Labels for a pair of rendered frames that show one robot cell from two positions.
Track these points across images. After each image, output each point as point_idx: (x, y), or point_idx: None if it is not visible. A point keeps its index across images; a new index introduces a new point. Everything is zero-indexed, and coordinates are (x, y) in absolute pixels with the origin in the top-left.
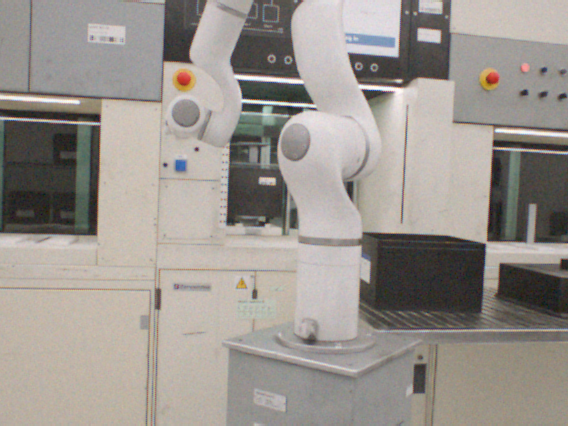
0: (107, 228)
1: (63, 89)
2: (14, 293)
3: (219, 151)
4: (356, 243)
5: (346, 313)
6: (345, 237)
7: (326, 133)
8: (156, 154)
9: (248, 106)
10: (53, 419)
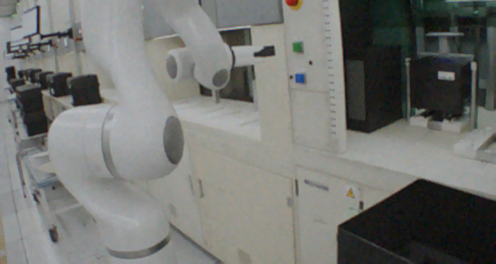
0: (264, 127)
1: (230, 23)
2: (229, 160)
3: (327, 64)
4: (120, 255)
5: None
6: (107, 245)
7: (49, 142)
8: (284, 68)
9: None
10: (253, 241)
